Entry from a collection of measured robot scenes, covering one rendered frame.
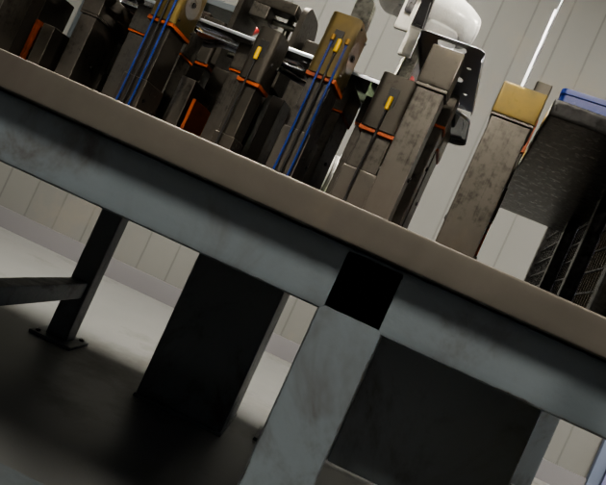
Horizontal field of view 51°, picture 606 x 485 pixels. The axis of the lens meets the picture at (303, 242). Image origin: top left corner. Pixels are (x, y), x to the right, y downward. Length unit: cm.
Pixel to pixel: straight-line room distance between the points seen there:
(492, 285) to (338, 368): 19
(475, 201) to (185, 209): 59
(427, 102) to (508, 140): 27
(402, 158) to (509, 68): 333
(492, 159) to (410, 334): 53
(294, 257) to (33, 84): 36
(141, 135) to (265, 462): 39
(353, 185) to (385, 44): 311
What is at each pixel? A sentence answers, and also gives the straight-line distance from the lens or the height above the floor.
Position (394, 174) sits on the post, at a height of 79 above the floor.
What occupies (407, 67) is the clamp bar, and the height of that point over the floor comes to 113.
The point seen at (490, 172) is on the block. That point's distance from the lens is 119.
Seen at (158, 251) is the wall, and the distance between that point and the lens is 411.
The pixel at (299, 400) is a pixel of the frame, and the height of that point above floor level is 48.
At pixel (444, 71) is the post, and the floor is 95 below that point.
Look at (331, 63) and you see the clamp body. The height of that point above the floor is 95.
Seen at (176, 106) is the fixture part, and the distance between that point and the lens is 143.
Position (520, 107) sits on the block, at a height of 102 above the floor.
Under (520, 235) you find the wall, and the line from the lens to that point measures 409.
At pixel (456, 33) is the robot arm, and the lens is 205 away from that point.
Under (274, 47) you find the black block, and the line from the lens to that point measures 125.
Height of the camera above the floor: 63
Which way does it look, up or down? 1 degrees up
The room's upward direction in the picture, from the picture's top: 24 degrees clockwise
